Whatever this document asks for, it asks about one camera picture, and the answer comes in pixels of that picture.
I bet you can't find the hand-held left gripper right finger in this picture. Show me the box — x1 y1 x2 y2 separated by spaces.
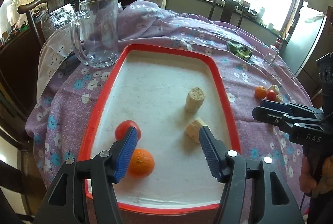
199 125 305 224

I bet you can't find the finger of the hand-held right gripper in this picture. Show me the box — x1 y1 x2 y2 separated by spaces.
261 100 323 116
252 106 299 134

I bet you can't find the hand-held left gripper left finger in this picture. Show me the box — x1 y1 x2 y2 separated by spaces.
40 126 138 224

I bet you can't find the large orange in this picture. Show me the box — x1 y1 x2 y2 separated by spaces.
127 148 155 178

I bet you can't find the small orange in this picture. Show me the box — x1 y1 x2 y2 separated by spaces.
254 86 267 99

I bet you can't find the red-rimmed white tray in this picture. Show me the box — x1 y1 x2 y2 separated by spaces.
78 44 241 215

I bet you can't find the person's right hand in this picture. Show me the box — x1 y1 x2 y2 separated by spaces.
300 159 333 197

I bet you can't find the small clear glass bottle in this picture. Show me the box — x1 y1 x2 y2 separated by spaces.
263 45 279 66

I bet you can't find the green leaf vegetable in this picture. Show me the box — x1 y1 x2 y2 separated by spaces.
226 40 253 59

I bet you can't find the silver refrigerator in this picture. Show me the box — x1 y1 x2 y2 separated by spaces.
282 1 328 79

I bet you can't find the dark wooden chair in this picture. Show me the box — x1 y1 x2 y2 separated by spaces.
18 0 84 42
208 0 250 28

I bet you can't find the white floral cloth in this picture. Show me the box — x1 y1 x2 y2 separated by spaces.
36 29 78 100

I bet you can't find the clear glass mug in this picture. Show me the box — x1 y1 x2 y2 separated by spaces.
69 0 120 68

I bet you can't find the purple floral tablecloth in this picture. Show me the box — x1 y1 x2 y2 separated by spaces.
26 0 313 224

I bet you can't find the silver glittery cloth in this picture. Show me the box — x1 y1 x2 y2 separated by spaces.
40 3 78 40

